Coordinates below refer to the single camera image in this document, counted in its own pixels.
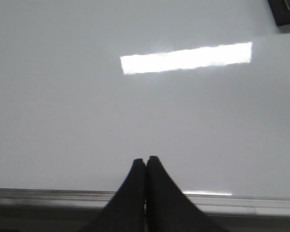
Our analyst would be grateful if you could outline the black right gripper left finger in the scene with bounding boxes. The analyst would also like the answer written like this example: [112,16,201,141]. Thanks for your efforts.
[81,159,145,232]

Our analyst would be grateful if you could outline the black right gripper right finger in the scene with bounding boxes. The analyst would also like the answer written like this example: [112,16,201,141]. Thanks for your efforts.
[146,156,227,232]

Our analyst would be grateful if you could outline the black whiteboard eraser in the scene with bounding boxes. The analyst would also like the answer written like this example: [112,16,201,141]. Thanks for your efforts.
[268,0,290,26]

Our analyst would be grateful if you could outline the white whiteboard with metal frame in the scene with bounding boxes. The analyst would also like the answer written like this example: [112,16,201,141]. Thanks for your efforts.
[0,0,290,217]

